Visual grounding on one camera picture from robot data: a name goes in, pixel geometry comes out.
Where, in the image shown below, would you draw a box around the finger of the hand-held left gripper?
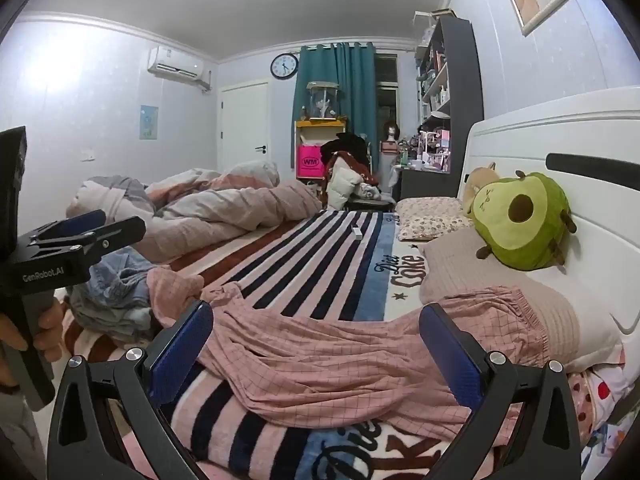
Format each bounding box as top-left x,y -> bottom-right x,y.
19,209 -> 107,247
60,216 -> 147,261

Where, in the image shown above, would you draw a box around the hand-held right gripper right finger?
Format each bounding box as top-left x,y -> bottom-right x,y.
419,303 -> 583,480

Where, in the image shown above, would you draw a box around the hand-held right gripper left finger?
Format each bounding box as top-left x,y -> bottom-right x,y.
47,300 -> 216,480

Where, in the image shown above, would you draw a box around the pink checked pants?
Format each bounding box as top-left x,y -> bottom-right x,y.
147,265 -> 553,442

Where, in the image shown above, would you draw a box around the person's left hand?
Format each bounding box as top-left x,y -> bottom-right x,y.
0,299 -> 67,396

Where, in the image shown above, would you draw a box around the blue denim clothes pile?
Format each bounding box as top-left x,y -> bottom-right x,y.
67,247 -> 157,342

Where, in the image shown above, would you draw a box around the beige pillow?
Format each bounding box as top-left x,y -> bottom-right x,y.
419,226 -> 632,375

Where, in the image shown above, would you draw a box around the beige pink duvet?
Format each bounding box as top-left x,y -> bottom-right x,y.
65,160 -> 324,264

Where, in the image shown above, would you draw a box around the floral pillow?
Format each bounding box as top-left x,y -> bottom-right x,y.
395,196 -> 474,242

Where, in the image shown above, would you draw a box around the polka dot bed sheet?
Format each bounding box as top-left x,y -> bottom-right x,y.
565,347 -> 633,466

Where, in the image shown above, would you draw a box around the green avocado plush toy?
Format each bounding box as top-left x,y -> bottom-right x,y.
472,171 -> 579,272

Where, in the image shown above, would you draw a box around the striped printed blanket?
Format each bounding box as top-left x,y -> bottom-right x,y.
60,210 -> 511,480

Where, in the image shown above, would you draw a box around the white door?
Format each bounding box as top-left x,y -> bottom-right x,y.
218,80 -> 271,174

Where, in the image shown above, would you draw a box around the tan plush toy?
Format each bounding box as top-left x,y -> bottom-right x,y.
461,162 -> 502,219

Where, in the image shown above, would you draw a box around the white air conditioner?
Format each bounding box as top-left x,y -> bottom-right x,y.
146,45 -> 211,93

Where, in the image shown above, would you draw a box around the clothes pile on chair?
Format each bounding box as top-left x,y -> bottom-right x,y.
320,132 -> 397,212

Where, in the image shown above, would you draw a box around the pink shopping bag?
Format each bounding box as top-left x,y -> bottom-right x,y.
297,143 -> 324,180

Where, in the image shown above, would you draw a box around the wig mannequin head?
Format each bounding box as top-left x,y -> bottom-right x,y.
381,121 -> 402,154

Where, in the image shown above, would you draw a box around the yellow storage shelf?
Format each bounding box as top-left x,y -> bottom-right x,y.
293,118 -> 349,181

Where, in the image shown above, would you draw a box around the glass display tank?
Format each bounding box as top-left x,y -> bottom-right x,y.
305,81 -> 344,122

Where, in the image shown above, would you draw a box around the window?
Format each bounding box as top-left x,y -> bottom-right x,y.
374,52 -> 400,127

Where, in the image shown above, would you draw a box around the teal curtain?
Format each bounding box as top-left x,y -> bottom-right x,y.
291,41 -> 377,172

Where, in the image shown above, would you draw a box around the dark tall bookshelf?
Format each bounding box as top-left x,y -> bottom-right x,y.
413,9 -> 485,128

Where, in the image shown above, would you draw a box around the small blue wall poster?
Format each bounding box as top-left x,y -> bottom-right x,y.
139,105 -> 160,140

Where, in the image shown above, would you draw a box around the round wall clock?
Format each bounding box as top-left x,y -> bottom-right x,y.
270,53 -> 300,80

